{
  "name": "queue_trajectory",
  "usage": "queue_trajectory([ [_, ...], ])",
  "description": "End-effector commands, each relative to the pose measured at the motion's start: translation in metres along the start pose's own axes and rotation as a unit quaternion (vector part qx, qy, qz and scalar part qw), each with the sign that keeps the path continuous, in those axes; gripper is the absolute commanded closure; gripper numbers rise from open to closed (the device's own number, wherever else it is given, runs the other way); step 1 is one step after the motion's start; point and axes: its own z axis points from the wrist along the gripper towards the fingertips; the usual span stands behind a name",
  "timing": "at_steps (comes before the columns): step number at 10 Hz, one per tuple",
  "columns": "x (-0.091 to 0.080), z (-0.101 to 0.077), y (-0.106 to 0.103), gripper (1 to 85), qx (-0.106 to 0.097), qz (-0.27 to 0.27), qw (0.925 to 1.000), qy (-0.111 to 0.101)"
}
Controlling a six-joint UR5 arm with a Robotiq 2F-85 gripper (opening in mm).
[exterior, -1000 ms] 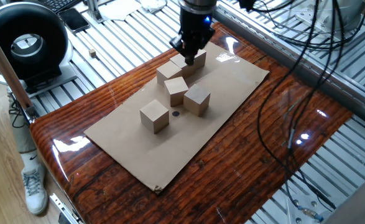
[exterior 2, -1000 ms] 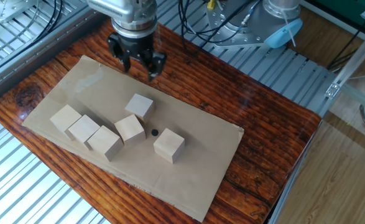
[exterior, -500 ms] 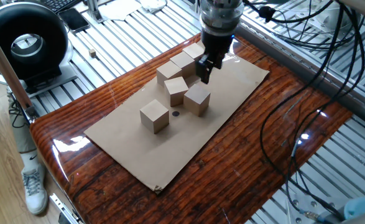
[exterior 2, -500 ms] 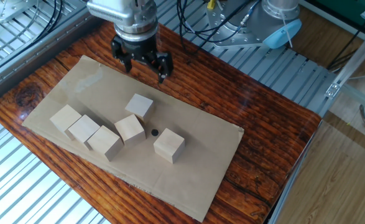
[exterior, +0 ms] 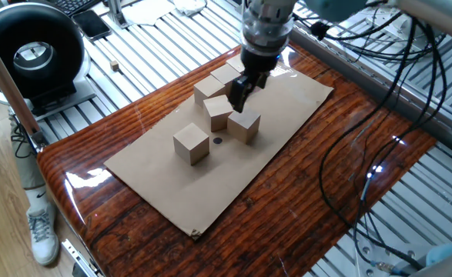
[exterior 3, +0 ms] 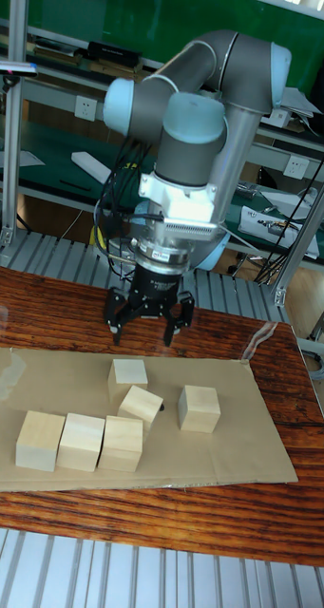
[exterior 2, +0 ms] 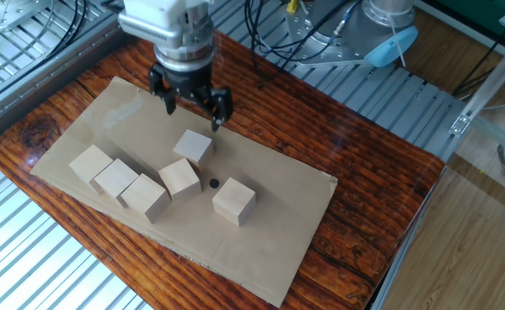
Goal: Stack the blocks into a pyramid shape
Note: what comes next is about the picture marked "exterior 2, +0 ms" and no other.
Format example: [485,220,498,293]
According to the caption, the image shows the glossy wood-grain board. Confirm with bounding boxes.
[0,4,446,310]

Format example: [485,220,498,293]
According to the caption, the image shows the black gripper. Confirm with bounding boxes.
[147,59,235,133]

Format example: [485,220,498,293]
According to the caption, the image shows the wooden cube block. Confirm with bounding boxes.
[212,177,257,227]
[157,158,203,203]
[120,173,172,225]
[93,158,140,209]
[172,128,214,171]
[68,144,114,195]

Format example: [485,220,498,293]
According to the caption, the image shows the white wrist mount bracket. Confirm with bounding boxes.
[117,0,215,52]

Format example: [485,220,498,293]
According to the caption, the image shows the thin black cable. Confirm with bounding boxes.
[452,3,505,98]

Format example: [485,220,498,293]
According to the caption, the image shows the long black cable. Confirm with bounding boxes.
[243,0,356,83]

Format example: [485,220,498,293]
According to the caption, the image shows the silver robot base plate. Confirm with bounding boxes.
[284,0,373,68]

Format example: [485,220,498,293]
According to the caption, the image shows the grey cable metal connector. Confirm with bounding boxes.
[331,0,363,38]

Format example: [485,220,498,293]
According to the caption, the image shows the silver perforated mounting plate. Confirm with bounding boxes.
[0,0,53,34]

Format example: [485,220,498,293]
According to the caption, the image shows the green board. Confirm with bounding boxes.
[423,0,505,44]

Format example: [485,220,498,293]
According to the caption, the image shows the looped black cable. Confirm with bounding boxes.
[40,0,92,61]

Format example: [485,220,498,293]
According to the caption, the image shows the brown cardboard sheet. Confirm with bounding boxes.
[30,76,339,308]

